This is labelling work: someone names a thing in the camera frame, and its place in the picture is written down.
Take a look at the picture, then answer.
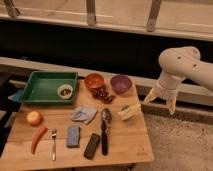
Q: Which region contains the blue object at left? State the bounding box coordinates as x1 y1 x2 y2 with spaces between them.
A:
8 89 23 102

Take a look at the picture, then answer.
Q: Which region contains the orange carrot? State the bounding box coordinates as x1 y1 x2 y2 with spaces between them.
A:
31 126 47 154

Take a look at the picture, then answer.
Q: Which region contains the metal window post middle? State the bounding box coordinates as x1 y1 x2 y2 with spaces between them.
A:
86 0 96 26

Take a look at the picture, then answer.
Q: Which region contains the dark red grapes bunch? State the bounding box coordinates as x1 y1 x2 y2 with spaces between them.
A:
91 88 115 104

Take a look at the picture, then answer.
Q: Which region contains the blue sponge block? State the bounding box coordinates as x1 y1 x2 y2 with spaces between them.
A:
66 125 80 148

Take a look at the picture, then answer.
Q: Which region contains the metal window post left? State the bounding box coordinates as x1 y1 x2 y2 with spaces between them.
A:
3 0 20 18

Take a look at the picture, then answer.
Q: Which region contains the green plastic tray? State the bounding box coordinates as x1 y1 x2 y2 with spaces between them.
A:
21 71 78 105

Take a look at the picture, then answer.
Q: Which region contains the silver fork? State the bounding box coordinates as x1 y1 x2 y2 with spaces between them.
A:
51 129 57 161

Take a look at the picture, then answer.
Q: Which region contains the wooden table board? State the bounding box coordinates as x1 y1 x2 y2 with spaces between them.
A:
0 87 154 171

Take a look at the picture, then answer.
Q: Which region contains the metal window post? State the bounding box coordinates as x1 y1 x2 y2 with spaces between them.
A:
146 0 162 32
3 0 20 18
86 0 96 26

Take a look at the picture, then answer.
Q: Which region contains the purple bowl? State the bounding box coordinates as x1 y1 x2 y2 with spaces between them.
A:
110 75 132 94

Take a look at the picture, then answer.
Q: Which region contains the light blue cloth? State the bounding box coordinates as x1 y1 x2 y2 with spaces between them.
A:
71 106 97 125

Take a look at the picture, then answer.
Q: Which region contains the orange bowl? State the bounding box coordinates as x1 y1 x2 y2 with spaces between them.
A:
84 73 104 89

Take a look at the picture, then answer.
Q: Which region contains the black rectangular remote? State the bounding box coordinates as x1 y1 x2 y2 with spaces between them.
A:
84 134 100 159

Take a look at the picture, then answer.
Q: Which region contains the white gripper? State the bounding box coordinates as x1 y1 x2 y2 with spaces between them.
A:
144 73 183 115

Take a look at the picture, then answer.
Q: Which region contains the small white cup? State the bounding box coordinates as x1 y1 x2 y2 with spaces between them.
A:
57 84 73 100

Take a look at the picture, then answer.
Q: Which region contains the red yellow apple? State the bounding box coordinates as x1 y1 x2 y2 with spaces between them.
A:
26 111 43 126

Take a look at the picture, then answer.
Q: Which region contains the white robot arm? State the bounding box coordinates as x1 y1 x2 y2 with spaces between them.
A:
144 46 213 115

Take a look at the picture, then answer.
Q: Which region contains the metal window post right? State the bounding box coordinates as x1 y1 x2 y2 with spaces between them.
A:
146 0 162 32

